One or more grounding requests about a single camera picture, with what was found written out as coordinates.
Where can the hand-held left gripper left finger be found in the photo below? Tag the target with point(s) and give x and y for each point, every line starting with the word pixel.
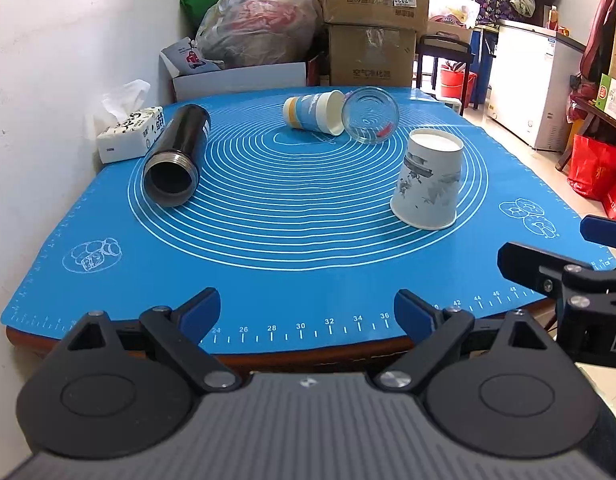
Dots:
pixel 203 312

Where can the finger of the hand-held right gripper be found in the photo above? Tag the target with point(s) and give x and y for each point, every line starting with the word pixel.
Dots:
pixel 525 262
pixel 602 232

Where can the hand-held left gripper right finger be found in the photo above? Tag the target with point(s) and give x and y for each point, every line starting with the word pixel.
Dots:
pixel 412 315

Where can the white ink-print paper cup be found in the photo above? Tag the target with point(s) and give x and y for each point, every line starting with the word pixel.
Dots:
pixel 427 185

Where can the clear glass cup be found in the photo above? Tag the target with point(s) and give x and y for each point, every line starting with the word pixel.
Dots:
pixel 370 115

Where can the blue and white paper cup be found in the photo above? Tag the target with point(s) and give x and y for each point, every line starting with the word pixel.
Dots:
pixel 308 112

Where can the brown wooden table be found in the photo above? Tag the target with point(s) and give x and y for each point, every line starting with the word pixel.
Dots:
pixel 288 361

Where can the dark wooden side table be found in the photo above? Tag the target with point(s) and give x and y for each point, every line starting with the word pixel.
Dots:
pixel 587 115

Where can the blue silicone baking mat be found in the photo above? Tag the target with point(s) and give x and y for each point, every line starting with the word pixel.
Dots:
pixel 298 240

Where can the green and white box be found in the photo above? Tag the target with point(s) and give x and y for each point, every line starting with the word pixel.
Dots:
pixel 612 97

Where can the white chest freezer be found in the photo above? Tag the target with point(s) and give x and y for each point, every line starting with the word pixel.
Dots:
pixel 527 85

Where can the black thermos flask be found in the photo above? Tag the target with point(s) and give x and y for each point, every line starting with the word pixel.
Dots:
pixel 180 135

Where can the red bucket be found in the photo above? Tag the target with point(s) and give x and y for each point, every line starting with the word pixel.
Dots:
pixel 455 85

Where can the white tissue pack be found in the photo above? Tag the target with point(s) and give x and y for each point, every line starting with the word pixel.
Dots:
pixel 130 135

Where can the dark red hanging garment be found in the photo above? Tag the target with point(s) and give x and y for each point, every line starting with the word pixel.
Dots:
pixel 597 30

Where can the orange bottle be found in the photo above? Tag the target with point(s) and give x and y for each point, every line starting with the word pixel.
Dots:
pixel 553 17

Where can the white open cardboard box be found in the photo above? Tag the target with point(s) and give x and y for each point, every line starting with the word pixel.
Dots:
pixel 238 80

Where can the black chair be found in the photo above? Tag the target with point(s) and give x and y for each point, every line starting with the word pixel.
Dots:
pixel 445 40

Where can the small brown cardboard box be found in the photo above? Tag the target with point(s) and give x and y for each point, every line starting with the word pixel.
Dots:
pixel 372 55

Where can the white plastic bag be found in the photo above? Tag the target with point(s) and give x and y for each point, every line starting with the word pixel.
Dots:
pixel 452 7

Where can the clear plastic bag red contents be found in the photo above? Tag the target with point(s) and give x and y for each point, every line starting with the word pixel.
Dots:
pixel 268 25

